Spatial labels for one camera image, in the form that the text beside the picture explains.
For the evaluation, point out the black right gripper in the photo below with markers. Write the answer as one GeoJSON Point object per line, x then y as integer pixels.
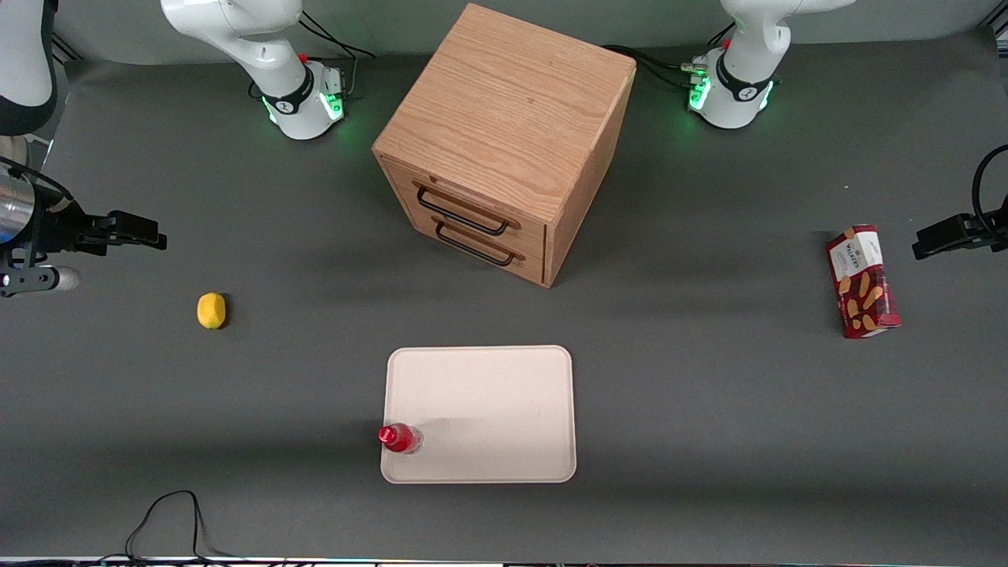
{"type": "Point", "coordinates": [57, 231]}

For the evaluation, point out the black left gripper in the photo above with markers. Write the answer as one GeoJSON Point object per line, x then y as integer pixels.
{"type": "Point", "coordinates": [981, 231]}

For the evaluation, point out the red coke bottle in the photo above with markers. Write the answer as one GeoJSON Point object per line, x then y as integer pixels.
{"type": "Point", "coordinates": [399, 439]}

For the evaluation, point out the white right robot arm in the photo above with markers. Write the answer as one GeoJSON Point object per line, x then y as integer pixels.
{"type": "Point", "coordinates": [268, 55]}

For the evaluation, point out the beige plastic tray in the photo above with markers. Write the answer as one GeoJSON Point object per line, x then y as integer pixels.
{"type": "Point", "coordinates": [488, 409]}

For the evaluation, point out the red cookie box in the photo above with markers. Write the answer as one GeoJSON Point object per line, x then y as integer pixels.
{"type": "Point", "coordinates": [862, 283]}

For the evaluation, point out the yellow lemon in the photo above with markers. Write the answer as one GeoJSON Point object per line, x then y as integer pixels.
{"type": "Point", "coordinates": [211, 310]}

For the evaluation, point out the grey object beside table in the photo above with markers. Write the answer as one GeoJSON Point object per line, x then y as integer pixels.
{"type": "Point", "coordinates": [27, 150]}

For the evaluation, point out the wooden drawer front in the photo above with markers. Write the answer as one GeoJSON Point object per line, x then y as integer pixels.
{"type": "Point", "coordinates": [520, 264]}
{"type": "Point", "coordinates": [472, 201]}

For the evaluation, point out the wooden drawer cabinet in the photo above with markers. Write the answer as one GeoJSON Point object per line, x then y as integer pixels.
{"type": "Point", "coordinates": [504, 102]}

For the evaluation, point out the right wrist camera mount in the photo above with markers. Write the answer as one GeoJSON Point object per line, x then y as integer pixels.
{"type": "Point", "coordinates": [35, 280]}

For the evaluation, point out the aluminium frame bar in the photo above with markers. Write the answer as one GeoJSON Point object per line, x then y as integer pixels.
{"type": "Point", "coordinates": [67, 51]}
{"type": "Point", "coordinates": [996, 31]}

